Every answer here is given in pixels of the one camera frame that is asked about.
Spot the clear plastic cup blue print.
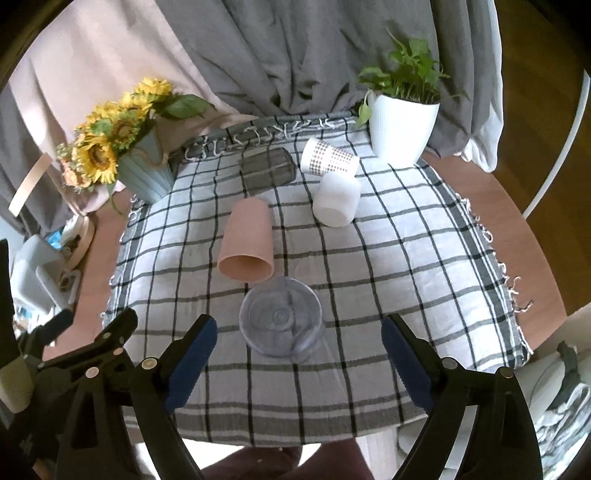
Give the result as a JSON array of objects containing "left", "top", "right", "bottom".
[{"left": 238, "top": 276, "right": 325, "bottom": 363}]

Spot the pink plastic cup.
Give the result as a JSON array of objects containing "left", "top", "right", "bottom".
[{"left": 217, "top": 197, "right": 274, "bottom": 283}]

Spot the white frosted cup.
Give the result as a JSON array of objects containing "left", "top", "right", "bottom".
[{"left": 312, "top": 171, "right": 361, "bottom": 228}]

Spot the dark smoky glass cup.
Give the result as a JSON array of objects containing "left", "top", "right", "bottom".
[{"left": 239, "top": 148, "right": 297, "bottom": 195}]

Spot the white patterned paper cup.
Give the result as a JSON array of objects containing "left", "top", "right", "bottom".
[{"left": 300, "top": 138, "right": 361, "bottom": 176}]

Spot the round wooden tray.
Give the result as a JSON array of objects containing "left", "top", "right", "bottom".
[{"left": 60, "top": 215, "right": 95, "bottom": 271}]

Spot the plaid checkered tablecloth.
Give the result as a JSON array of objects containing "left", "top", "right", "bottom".
[{"left": 103, "top": 115, "right": 531, "bottom": 447}]

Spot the light blue ribbed vase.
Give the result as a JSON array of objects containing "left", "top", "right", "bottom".
[{"left": 118, "top": 127, "right": 174, "bottom": 204}]

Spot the sunflower bouquet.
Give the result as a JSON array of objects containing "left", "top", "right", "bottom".
[{"left": 56, "top": 77, "right": 214, "bottom": 193}]

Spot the white plant pot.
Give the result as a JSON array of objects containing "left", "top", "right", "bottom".
[{"left": 368, "top": 92, "right": 440, "bottom": 169}]

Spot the green pothos plant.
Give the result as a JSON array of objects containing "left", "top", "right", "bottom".
[{"left": 356, "top": 28, "right": 451, "bottom": 128}]

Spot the white curved floor lamp pole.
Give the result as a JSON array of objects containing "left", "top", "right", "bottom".
[{"left": 521, "top": 70, "right": 591, "bottom": 219}]

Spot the beige blanket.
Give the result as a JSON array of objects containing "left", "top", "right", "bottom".
[{"left": 1, "top": 1, "right": 249, "bottom": 230}]

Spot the grey blanket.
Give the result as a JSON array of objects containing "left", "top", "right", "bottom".
[{"left": 0, "top": 0, "right": 505, "bottom": 232}]

